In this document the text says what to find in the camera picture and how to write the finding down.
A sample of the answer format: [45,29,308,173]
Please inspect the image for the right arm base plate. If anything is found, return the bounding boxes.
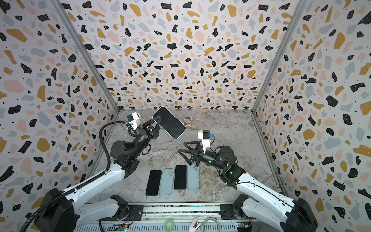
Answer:
[218,204,241,220]

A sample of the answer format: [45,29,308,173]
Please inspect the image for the grey cable loop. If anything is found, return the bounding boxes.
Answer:
[201,217,222,232]

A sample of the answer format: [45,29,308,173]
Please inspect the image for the right corner aluminium post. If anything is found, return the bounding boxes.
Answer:
[252,0,308,115]

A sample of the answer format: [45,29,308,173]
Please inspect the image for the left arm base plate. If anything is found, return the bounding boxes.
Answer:
[124,205,144,222]

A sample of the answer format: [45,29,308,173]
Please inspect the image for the green tape roll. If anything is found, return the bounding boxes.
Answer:
[163,219,174,232]

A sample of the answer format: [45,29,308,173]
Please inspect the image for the black corrugated cable conduit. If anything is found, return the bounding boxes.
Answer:
[18,121,129,232]

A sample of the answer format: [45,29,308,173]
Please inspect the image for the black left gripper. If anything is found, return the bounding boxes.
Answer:
[130,117,160,160]

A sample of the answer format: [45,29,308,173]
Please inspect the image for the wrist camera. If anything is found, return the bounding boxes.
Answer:
[126,112,141,130]
[197,130,214,154]

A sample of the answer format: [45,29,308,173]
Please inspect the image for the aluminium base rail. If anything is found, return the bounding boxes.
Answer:
[56,201,305,232]

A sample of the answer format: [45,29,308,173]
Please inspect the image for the corner aluminium post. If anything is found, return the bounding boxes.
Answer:
[252,0,308,115]
[50,1,120,114]

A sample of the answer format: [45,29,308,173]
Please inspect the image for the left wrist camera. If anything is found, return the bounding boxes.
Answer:
[126,112,141,130]

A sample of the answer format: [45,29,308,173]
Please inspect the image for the mint phone case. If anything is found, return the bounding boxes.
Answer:
[158,168,175,195]

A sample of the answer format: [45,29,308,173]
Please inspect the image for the white small device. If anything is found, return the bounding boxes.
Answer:
[189,217,202,232]

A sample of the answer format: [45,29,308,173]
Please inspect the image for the purple phone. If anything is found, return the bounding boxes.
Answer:
[174,165,187,190]

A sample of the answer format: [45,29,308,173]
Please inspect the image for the left corner aluminium post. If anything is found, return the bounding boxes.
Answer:
[50,1,120,114]

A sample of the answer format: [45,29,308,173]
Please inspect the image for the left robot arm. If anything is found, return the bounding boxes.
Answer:
[21,116,161,232]

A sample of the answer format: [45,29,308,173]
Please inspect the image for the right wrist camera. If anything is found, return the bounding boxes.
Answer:
[197,130,214,154]

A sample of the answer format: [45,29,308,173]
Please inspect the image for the playing card box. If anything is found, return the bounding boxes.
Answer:
[184,117,192,127]

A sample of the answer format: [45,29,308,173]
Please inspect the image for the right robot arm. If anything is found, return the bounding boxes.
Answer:
[178,141,318,232]

